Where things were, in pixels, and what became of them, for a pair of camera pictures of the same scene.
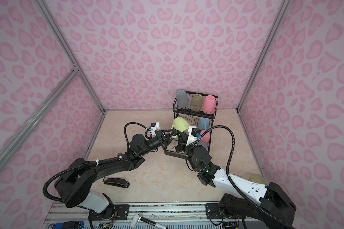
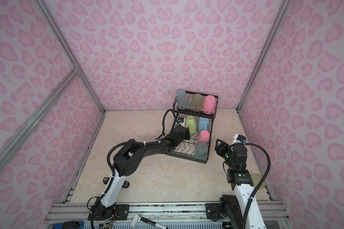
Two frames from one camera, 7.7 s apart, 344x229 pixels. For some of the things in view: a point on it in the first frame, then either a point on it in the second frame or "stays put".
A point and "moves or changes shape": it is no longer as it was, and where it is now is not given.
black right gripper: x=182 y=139 to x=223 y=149
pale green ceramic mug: x=180 y=124 moves or changes shape
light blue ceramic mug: x=203 y=123 stays put
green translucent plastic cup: x=197 y=102 stays put
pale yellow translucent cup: x=257 y=178 stays put
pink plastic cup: x=209 y=104 stays put
